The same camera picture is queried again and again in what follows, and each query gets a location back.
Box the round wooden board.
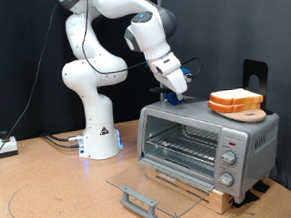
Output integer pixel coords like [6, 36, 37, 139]
[215, 107, 268, 126]

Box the black foam pad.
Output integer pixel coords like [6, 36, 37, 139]
[231, 189, 262, 209]
[251, 179, 271, 195]

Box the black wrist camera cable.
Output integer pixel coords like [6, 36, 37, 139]
[77, 0, 203, 87]

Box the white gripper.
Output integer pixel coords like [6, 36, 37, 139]
[148, 50, 190, 104]

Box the silver toaster oven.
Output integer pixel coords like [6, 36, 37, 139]
[133, 90, 286, 212]

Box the emergency stop button box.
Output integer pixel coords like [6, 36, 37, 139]
[0, 129, 19, 158]

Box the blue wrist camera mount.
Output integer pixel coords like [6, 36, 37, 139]
[179, 65, 194, 85]

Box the white bread slice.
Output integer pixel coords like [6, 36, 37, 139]
[209, 86, 264, 107]
[207, 96, 263, 116]

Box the black backdrop curtain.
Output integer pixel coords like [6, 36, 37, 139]
[0, 0, 170, 143]

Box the long black hanging cable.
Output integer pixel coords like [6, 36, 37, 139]
[0, 0, 73, 173]

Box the wire oven rack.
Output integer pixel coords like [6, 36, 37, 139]
[143, 122, 223, 170]

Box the black base cable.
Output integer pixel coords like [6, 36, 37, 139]
[40, 128, 86, 146]
[44, 134, 82, 152]

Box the slotted wooden block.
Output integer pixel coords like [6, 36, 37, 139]
[144, 159, 236, 218]

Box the black metal bookend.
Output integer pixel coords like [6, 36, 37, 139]
[240, 57, 274, 117]

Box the dark grey backdrop curtain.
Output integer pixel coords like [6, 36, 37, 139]
[159, 0, 291, 215]

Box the silver oven knob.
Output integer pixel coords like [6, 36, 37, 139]
[217, 171, 235, 188]
[221, 149, 239, 167]

